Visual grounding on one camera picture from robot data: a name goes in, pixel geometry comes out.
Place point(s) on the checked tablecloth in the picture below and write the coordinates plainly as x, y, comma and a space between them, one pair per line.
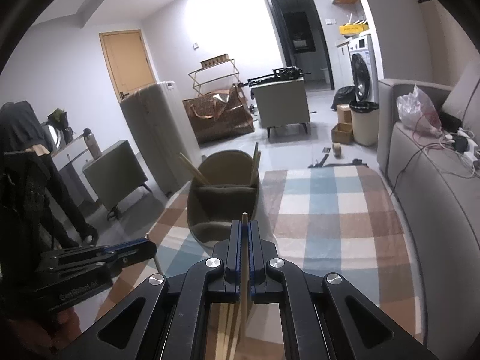
330, 213

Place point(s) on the closed cardboard box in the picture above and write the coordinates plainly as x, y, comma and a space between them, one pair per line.
344, 114

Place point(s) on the beige trash bin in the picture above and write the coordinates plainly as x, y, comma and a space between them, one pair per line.
363, 127

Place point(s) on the black tripod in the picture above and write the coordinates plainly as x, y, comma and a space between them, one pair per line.
285, 73

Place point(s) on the grey cabinet with black legs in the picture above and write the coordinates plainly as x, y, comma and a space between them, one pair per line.
281, 101
112, 172

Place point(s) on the wooden door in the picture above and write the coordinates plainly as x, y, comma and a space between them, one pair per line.
127, 63

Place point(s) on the white grey utensil holder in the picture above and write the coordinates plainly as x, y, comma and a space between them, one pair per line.
225, 198

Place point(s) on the single wooden chopstick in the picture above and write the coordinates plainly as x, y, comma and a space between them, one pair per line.
195, 170
244, 270

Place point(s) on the person's left hand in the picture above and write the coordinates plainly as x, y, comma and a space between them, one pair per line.
65, 322

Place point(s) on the wooden slatted box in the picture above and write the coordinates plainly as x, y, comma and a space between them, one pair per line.
214, 61

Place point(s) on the brown patterned bag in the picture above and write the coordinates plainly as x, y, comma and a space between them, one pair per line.
217, 120

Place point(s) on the wooden folding rack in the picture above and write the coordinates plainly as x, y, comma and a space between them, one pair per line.
234, 71

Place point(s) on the black garbage bag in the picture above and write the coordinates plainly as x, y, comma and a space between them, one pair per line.
343, 97

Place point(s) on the white washing machine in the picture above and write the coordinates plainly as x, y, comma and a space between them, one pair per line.
362, 71

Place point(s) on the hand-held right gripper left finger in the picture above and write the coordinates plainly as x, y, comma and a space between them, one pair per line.
235, 247

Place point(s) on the yellow box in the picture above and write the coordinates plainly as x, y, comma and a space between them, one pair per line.
354, 29

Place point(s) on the white desk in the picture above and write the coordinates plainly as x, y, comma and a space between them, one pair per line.
71, 157

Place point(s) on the clear plastic bag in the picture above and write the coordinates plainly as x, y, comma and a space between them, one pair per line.
412, 108

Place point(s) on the black power adapter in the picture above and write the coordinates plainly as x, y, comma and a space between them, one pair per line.
461, 143

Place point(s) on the open cardboard box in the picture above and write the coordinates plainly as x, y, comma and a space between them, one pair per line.
341, 135

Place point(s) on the grey sofa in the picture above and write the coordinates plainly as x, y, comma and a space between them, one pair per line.
431, 195

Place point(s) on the black pouch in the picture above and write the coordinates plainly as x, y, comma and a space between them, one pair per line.
452, 122

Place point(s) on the grey water bottle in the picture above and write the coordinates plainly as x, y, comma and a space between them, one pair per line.
92, 144

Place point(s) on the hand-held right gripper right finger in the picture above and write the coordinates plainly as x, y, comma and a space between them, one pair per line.
254, 247

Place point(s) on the round mirror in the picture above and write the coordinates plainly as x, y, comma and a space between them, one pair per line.
52, 137

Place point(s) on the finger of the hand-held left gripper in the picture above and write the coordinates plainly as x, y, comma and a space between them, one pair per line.
131, 257
123, 245

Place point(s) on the beige suitcase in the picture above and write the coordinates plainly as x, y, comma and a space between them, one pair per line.
161, 135

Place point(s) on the black framed door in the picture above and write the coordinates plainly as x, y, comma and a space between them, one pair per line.
300, 26

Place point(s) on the dark potted plant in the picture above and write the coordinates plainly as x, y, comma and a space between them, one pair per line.
58, 120

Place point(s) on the white power strip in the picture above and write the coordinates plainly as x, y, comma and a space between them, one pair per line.
473, 153

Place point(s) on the brown tape roll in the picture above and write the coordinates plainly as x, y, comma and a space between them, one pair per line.
337, 150

